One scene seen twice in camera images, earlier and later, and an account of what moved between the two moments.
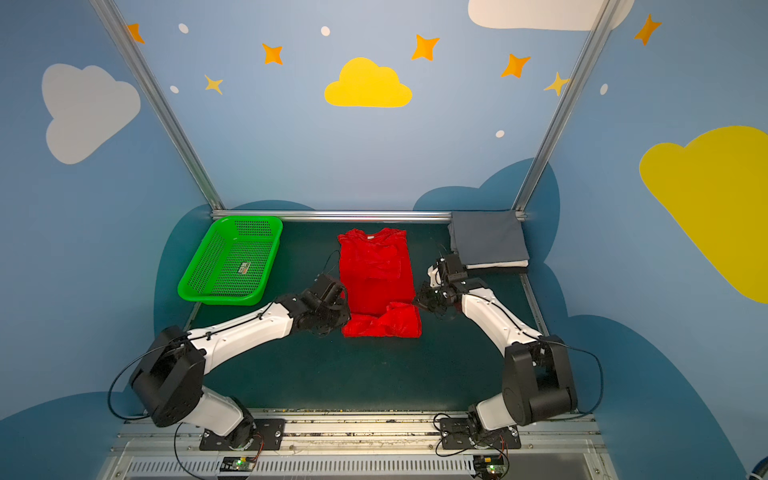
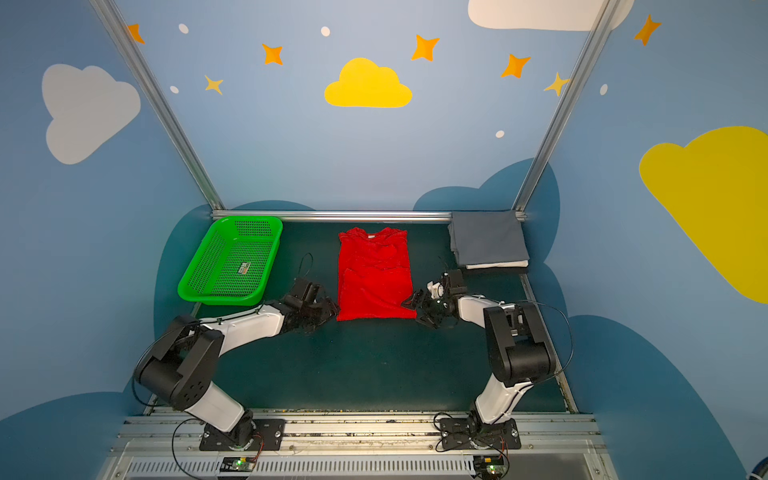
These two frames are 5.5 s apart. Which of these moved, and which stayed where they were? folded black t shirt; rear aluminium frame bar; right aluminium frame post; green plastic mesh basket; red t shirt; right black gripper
Moved: right black gripper; red t shirt
Stayed: folded black t shirt; right aluminium frame post; rear aluminium frame bar; green plastic mesh basket
